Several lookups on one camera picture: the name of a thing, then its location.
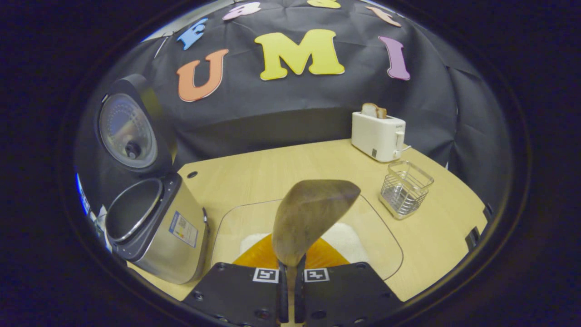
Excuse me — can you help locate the clear plastic container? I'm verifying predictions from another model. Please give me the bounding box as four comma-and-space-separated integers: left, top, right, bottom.
211, 194, 404, 282

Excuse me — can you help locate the wire chopstick holder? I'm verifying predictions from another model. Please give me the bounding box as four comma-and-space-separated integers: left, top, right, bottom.
379, 160, 434, 220

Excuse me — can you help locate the white side desk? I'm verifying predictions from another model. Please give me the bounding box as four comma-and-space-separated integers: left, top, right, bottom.
89, 205, 112, 253

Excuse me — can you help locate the black backdrop cloth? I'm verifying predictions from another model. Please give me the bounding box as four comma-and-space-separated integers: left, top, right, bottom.
75, 0, 513, 214

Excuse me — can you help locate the silver black rice cooker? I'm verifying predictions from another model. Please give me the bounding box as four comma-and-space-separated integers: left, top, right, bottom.
94, 74, 210, 285

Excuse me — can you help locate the black table edge bracket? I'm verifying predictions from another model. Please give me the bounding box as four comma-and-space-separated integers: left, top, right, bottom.
465, 226, 482, 251

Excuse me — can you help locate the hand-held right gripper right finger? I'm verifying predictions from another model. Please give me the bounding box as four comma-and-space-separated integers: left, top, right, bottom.
294, 237, 404, 327

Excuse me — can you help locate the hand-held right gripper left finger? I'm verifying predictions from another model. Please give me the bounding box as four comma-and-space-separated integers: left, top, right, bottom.
182, 234, 289, 327

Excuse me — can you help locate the white toaster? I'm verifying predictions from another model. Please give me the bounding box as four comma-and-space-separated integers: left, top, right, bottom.
351, 112, 407, 163

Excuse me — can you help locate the wooden spoon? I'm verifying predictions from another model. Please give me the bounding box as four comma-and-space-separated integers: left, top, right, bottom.
271, 179, 362, 324

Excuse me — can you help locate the computer monitor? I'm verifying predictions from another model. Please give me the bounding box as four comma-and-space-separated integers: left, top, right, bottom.
75, 172, 90, 215

